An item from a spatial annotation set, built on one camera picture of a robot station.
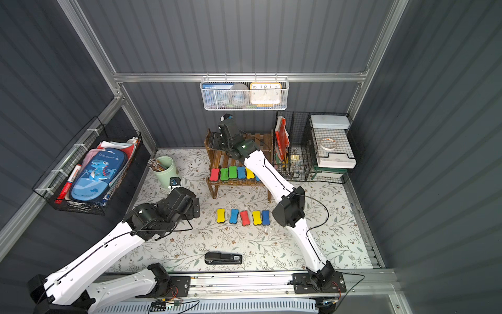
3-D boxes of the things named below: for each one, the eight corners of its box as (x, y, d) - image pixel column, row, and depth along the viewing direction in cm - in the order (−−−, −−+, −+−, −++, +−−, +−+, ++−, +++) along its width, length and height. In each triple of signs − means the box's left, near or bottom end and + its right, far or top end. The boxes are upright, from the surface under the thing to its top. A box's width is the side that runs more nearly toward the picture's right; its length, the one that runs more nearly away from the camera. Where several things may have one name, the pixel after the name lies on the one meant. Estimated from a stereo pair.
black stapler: (206, 263, 81) (203, 260, 76) (207, 256, 83) (205, 252, 78) (242, 263, 81) (241, 260, 76) (242, 256, 83) (241, 252, 78)
